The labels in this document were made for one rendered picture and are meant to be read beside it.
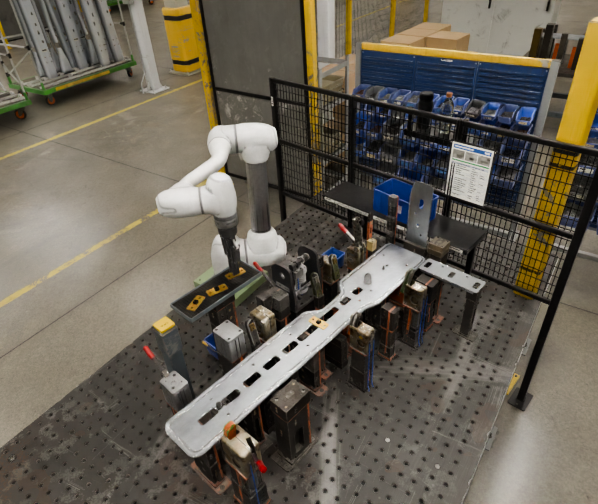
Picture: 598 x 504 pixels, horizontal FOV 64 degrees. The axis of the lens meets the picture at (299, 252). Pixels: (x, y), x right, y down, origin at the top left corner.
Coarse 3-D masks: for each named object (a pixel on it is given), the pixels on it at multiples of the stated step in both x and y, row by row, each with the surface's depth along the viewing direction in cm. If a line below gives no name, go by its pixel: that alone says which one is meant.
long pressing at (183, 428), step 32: (384, 256) 229; (416, 256) 228; (352, 288) 212; (384, 288) 210; (256, 352) 183; (224, 384) 172; (256, 384) 171; (192, 416) 162; (224, 416) 161; (192, 448) 152
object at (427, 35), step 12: (420, 24) 631; (432, 24) 627; (444, 24) 624; (396, 36) 582; (408, 36) 579; (420, 36) 577; (432, 36) 572; (444, 36) 569; (456, 36) 566; (468, 36) 575; (444, 48) 566; (456, 48) 559
